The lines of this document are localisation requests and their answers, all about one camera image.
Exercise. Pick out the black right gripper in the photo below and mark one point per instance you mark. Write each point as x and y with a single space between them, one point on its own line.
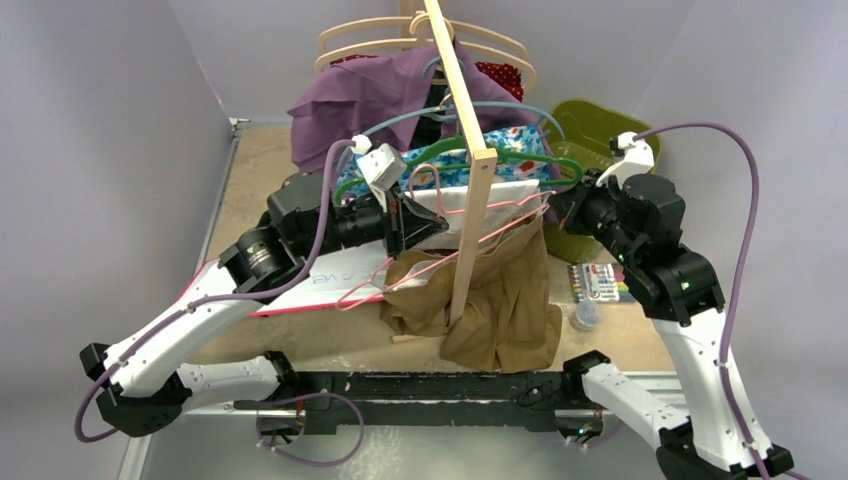
573 208

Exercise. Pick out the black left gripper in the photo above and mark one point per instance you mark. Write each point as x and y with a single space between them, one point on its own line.
409 223

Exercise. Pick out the pink wire hanger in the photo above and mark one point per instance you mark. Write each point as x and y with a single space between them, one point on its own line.
422 270

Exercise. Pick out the tan pleated skirt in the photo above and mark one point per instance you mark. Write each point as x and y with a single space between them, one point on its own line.
508 323

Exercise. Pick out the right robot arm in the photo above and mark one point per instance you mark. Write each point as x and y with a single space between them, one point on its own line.
717 434

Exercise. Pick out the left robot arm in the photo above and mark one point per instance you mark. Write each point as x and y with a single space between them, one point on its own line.
143 383

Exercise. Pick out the green plastic hanger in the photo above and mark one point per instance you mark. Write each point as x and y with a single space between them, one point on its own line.
521 156

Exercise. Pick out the grey-blue plastic hanger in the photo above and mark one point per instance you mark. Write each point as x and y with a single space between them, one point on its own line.
356 94

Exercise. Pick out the front wooden hanger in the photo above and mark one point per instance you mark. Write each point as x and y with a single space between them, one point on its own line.
500 49

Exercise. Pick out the wooden hanger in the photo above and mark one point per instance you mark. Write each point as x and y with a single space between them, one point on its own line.
407 25
500 49

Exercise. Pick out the rear wooden hanger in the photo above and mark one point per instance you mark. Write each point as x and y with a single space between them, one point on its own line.
407 25

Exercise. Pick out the white garment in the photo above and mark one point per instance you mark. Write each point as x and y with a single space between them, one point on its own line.
506 201

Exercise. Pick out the blue floral garment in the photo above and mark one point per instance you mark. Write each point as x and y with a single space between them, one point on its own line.
351 183

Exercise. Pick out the red-edged whiteboard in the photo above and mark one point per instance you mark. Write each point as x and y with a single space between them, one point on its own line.
343 277

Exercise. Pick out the green plastic basket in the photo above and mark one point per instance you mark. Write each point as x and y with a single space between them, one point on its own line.
588 128

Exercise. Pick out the marker pen box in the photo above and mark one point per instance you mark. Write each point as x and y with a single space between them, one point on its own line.
599 282

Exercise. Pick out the wooden clothes rack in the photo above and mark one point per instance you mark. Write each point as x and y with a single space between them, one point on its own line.
482 158

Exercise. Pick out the small clear plastic cup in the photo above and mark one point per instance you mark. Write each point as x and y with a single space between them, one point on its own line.
587 316

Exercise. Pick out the purple garment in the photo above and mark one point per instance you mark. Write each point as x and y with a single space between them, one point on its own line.
407 131

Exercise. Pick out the red polka dot garment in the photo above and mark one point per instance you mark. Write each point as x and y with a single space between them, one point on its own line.
505 75

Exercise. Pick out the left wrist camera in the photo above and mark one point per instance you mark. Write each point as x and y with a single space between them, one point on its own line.
381 168

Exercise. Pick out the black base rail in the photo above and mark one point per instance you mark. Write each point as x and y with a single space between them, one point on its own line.
540 401

